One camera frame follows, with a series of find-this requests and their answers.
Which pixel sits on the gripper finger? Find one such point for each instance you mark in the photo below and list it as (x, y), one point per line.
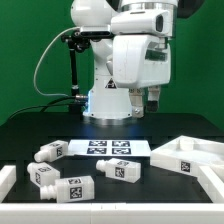
(136, 98)
(153, 98)

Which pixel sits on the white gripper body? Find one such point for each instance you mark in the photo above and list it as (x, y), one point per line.
(141, 61)

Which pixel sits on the white square tabletop part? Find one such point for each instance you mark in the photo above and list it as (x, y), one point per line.
(185, 154)

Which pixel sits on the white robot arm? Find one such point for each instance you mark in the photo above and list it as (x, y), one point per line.
(106, 103)

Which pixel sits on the white marker sheet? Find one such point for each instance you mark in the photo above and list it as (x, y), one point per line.
(109, 148)

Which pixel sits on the white U-shaped fence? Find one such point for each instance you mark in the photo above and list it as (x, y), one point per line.
(165, 197)

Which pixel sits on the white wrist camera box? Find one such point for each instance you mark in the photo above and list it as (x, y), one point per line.
(152, 21)

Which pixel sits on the black camera stand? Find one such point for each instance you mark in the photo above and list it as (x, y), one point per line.
(75, 63)

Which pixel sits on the grey background camera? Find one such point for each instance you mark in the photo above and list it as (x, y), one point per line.
(95, 31)

